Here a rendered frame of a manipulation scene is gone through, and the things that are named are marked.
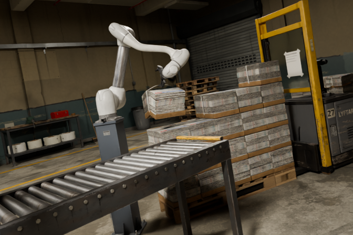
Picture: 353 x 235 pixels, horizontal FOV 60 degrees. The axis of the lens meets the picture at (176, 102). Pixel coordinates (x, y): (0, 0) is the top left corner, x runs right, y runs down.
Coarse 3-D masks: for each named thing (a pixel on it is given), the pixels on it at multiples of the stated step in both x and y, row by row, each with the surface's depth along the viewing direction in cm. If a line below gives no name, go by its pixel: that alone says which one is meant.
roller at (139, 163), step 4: (116, 160) 193; (120, 160) 190; (124, 160) 187; (128, 160) 185; (132, 164) 178; (136, 164) 175; (140, 164) 172; (144, 164) 170; (148, 164) 168; (152, 164) 165; (156, 164) 163
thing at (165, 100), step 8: (176, 88) 276; (152, 96) 263; (160, 96) 259; (168, 96) 262; (176, 96) 265; (184, 96) 268; (152, 104) 265; (160, 104) 261; (168, 104) 264; (176, 104) 268; (152, 112) 268; (160, 112) 263; (168, 112) 266
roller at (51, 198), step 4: (28, 188) 160; (32, 188) 157; (36, 188) 154; (40, 188) 154; (28, 192) 158; (32, 192) 154; (36, 192) 150; (40, 192) 147; (44, 192) 145; (48, 192) 144; (36, 196) 149; (40, 196) 144; (44, 196) 141; (48, 196) 138; (52, 196) 136; (56, 196) 135; (44, 200) 141; (48, 200) 136; (52, 200) 134; (56, 200) 131; (60, 200) 129; (52, 204) 133
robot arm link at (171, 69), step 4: (172, 60) 251; (168, 64) 248; (172, 64) 244; (176, 64) 248; (164, 68) 249; (168, 68) 243; (172, 68) 242; (176, 68) 243; (180, 68) 253; (164, 72) 249; (168, 72) 244; (172, 72) 242; (176, 72) 244; (164, 76) 255; (168, 76) 248; (172, 76) 247
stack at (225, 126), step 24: (192, 120) 307; (216, 120) 287; (240, 120) 299; (264, 120) 310; (240, 144) 296; (264, 144) 309; (216, 168) 285; (240, 168) 296; (264, 168) 309; (168, 192) 271; (192, 192) 275; (168, 216) 282; (192, 216) 273
